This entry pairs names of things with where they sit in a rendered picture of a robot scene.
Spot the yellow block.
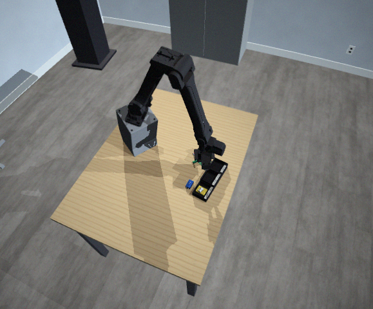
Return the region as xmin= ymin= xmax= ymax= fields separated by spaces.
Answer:
xmin=196 ymin=185 xmax=207 ymax=196

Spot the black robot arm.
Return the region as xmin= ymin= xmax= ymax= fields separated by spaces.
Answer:
xmin=125 ymin=46 xmax=226 ymax=170

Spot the blue battery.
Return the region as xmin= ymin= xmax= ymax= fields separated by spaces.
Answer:
xmin=186 ymin=180 xmax=194 ymax=189

